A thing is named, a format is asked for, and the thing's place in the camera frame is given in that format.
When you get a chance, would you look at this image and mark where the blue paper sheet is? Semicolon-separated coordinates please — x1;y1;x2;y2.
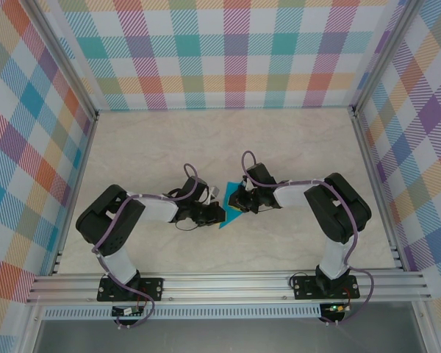
218;181;245;231

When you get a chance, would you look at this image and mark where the grey metal panel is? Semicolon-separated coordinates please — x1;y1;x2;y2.
32;318;427;353

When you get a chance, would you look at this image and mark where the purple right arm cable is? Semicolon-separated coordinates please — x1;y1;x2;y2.
241;150;376;327

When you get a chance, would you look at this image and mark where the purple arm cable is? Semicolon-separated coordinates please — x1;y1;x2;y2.
241;150;376;327
90;163;200;329

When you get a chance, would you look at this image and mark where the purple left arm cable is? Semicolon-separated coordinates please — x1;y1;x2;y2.
90;163;200;329

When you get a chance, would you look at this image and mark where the long aluminium mounting rail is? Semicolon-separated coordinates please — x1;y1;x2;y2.
25;271;433;304

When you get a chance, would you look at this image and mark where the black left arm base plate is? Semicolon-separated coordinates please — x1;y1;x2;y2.
97;277;165;303

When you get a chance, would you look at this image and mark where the thin black base wire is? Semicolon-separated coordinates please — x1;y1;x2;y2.
289;270;320;290

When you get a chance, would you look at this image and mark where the perforated grey cable tray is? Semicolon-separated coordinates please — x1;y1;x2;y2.
43;303;323;320

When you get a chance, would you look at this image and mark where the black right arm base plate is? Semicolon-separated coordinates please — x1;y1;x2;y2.
292;275;361;301

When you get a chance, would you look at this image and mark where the aluminium side rail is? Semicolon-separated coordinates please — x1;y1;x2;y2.
348;106;407;273
49;112;100;277

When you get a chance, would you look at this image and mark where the aluminium frame post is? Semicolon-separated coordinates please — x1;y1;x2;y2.
24;0;99;121
351;0;423;117

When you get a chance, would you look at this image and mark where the aluminium frame leg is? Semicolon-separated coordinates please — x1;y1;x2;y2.
413;301;439;353
20;304;47;353

